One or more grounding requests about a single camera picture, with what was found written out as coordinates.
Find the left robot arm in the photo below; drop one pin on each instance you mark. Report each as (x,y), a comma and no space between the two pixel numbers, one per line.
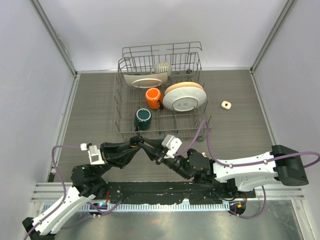
(87,184)

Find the orange ceramic mug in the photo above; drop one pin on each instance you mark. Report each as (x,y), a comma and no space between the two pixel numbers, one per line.
(154,98)

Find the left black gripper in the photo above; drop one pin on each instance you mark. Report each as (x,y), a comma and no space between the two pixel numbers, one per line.
(110,152)

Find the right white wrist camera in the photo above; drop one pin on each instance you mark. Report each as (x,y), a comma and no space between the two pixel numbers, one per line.
(172,144)

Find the dark green ceramic mug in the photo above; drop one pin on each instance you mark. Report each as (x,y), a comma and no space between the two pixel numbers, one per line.
(142,119)

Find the grey wire dish rack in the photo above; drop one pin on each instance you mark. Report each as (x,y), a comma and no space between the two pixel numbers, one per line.
(137,60)

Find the beige ceramic plate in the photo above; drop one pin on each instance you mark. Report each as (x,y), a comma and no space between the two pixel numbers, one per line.
(183,84)

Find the white plate with foot ring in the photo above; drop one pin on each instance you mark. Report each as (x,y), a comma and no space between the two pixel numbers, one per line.
(184,99)

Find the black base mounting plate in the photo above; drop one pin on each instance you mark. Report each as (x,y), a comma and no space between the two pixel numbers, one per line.
(171,192)

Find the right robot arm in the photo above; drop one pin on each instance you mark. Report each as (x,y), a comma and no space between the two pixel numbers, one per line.
(280,165)

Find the white perforated cable rail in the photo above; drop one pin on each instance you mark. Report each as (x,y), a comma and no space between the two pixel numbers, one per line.
(185,206)

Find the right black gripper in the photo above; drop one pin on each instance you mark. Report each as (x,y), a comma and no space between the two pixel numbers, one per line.
(152,152)

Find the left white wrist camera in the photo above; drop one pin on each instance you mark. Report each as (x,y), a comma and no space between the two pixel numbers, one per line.
(94,153)

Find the cream oval dish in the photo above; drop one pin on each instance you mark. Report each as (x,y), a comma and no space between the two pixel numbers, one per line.
(146,81)

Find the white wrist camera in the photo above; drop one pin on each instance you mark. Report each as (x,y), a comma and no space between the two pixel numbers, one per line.
(172,144)
(94,153)

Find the striped grey white cup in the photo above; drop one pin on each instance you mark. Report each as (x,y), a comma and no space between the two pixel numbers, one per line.
(162,67)

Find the cream square earbud case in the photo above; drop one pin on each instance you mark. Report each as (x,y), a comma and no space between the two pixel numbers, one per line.
(226,105)

